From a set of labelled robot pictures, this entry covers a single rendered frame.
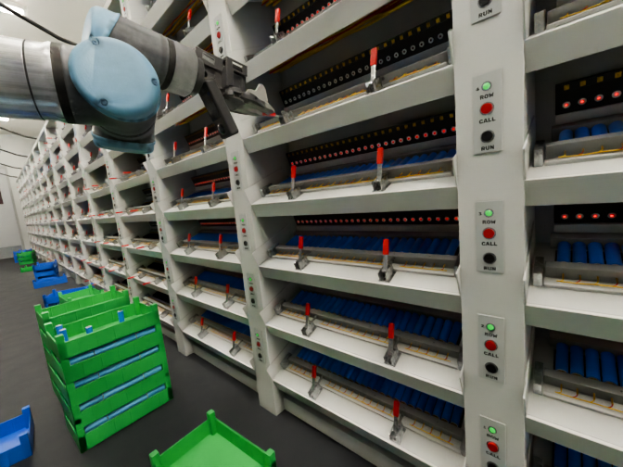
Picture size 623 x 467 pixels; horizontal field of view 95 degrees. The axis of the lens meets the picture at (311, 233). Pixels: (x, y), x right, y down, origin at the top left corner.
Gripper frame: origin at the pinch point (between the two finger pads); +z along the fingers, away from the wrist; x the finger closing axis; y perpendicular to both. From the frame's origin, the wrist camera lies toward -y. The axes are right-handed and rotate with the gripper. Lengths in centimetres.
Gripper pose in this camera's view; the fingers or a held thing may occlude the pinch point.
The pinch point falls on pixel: (267, 114)
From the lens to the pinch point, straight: 79.4
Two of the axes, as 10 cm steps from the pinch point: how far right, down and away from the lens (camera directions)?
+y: 0.0, -10.0, -0.2
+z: 6.7, -0.2, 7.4
